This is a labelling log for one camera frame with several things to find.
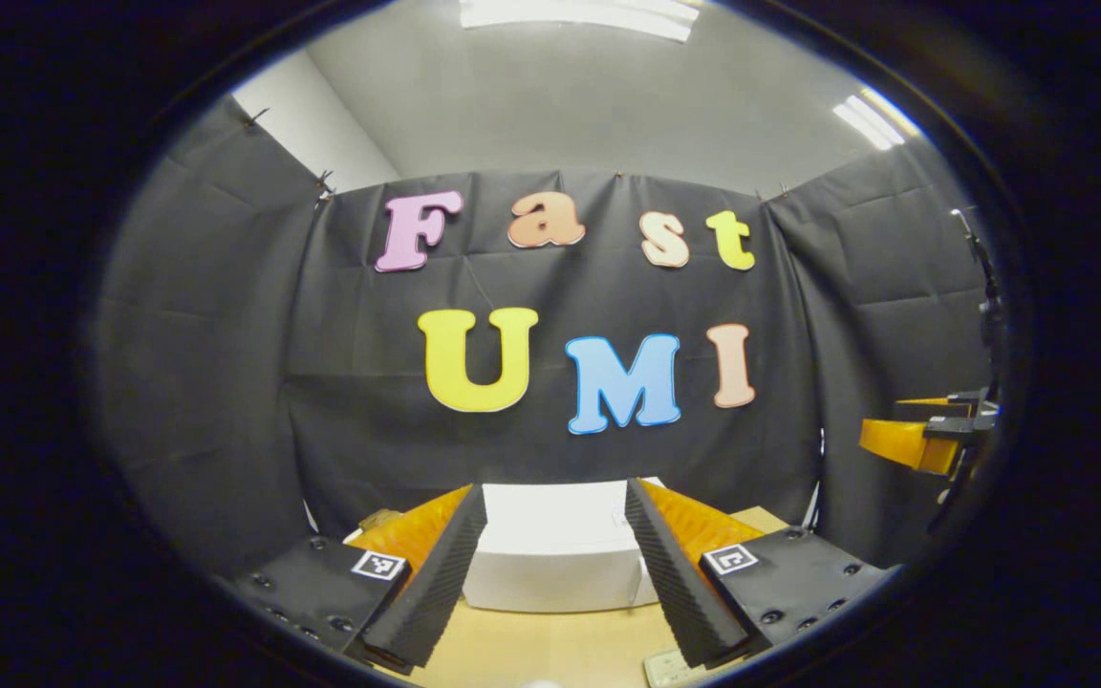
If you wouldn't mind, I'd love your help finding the long ceiling light panel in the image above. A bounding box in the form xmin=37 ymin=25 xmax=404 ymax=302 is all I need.
xmin=460 ymin=0 xmax=702 ymax=43

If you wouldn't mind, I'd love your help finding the white square dotted plate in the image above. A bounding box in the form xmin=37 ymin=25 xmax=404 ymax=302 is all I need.
xmin=643 ymin=648 xmax=704 ymax=688

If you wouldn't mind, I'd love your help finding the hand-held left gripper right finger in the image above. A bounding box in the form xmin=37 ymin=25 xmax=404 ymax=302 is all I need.
xmin=623 ymin=478 xmax=896 ymax=670

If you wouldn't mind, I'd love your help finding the small ceiling light panel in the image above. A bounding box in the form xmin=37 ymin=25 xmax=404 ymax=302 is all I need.
xmin=832 ymin=88 xmax=920 ymax=152

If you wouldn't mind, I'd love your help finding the white microwave oven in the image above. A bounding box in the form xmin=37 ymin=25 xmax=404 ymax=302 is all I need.
xmin=461 ymin=478 xmax=666 ymax=613

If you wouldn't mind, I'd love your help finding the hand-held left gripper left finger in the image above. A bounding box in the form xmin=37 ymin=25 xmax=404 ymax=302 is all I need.
xmin=230 ymin=483 xmax=489 ymax=670

